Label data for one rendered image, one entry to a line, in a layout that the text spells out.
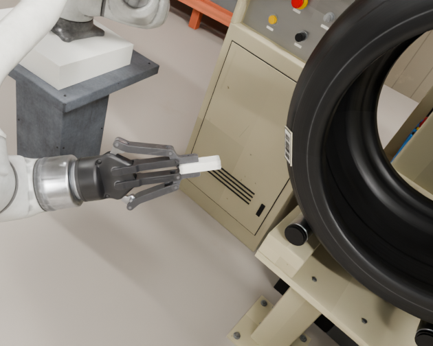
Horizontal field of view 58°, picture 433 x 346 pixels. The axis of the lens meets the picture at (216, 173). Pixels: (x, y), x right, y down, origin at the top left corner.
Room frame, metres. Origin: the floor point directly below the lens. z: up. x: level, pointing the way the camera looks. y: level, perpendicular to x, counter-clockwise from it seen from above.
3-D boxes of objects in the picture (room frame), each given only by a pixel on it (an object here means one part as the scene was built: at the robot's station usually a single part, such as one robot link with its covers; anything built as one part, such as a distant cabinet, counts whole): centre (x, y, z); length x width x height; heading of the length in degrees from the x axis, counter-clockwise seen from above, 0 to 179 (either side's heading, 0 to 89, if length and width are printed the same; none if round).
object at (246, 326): (0.89, -0.47, 0.01); 0.27 x 0.27 x 0.02; 66
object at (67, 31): (1.23, 0.70, 0.77); 0.22 x 0.18 x 0.06; 161
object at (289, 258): (0.70, -0.26, 0.84); 0.36 x 0.09 x 0.06; 156
